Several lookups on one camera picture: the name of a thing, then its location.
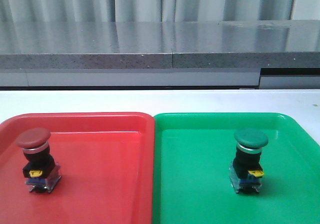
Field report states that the green mushroom push button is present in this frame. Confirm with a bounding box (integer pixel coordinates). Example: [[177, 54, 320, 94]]
[[229, 128, 269, 194]]

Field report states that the red mushroom push button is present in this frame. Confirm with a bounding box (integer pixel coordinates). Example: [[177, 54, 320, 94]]
[[15, 127, 62, 193]]

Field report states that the green plastic tray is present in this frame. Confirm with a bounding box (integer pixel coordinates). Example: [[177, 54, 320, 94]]
[[152, 113, 320, 224]]

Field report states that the red plastic tray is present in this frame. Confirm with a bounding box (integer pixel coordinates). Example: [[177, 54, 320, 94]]
[[0, 112, 155, 224]]

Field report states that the grey stone counter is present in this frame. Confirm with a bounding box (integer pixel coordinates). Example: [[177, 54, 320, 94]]
[[0, 19, 320, 91]]

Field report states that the white pleated curtain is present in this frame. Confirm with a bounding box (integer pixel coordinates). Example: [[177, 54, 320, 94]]
[[0, 0, 299, 23]]

